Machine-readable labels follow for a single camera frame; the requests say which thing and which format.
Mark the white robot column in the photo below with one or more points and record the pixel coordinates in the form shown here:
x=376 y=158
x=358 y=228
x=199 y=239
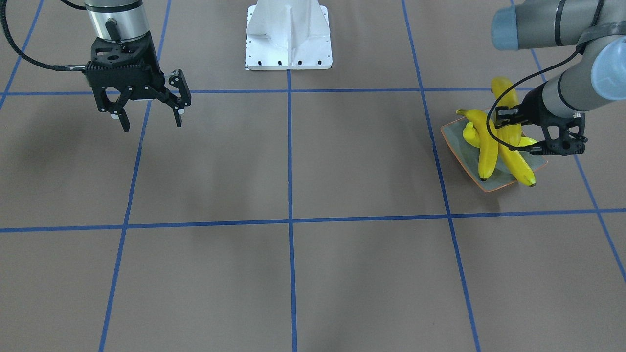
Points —
x=288 y=35

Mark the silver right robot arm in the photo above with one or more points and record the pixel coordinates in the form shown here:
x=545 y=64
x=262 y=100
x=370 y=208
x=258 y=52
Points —
x=118 y=21

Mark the grey square plate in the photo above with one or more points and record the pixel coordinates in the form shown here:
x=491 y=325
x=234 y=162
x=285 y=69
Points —
x=468 y=156

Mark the large yellow banana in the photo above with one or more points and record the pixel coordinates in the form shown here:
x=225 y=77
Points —
x=488 y=150

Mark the small yellow banana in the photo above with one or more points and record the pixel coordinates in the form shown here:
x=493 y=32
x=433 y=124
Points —
x=471 y=136

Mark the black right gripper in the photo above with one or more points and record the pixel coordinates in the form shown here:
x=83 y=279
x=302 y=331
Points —
x=157 y=73

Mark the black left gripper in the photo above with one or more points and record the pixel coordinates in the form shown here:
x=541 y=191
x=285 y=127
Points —
x=535 y=106

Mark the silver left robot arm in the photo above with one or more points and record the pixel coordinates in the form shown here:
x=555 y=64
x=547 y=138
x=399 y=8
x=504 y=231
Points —
x=590 y=77

